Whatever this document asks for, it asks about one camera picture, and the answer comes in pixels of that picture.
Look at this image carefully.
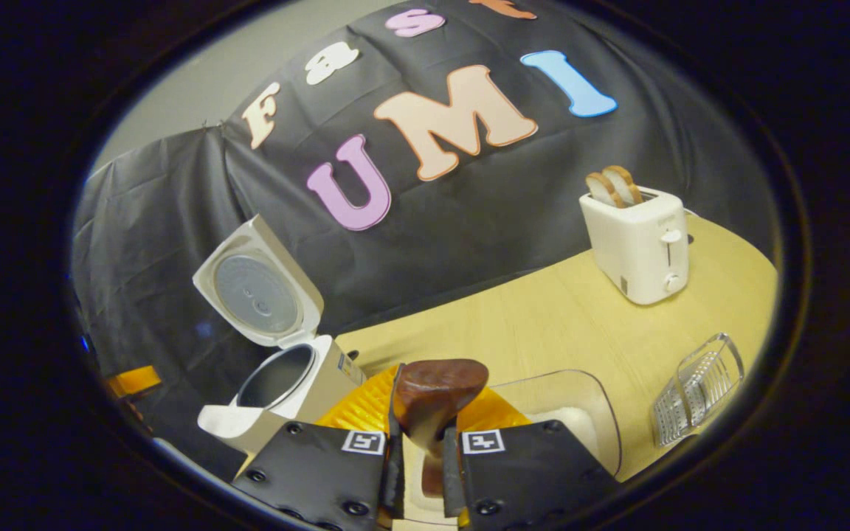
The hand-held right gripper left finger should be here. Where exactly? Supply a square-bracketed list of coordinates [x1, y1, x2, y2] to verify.
[232, 363, 406, 530]

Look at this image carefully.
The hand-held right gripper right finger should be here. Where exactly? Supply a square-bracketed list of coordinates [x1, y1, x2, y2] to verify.
[442, 387, 621, 530]

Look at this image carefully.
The white rice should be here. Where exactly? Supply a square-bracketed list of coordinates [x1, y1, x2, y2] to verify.
[404, 407, 601, 521]

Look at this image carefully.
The white rice cooker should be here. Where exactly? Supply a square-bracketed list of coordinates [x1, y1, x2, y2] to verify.
[193, 215, 367, 456]

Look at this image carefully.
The dark wooden spoon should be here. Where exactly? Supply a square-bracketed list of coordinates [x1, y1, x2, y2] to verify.
[393, 358, 490, 499]

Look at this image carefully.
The clear chopstick holder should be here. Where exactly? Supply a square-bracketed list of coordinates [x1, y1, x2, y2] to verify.
[651, 333, 745, 448]

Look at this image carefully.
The white toaster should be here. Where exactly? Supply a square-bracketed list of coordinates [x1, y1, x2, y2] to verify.
[579, 186, 690, 306]

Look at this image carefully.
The black backdrop cloth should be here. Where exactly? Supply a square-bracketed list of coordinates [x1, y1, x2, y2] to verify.
[71, 0, 776, 480]

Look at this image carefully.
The brown bread slice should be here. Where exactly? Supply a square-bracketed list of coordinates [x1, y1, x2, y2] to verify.
[586, 172, 625, 209]
[603, 165, 644, 206]

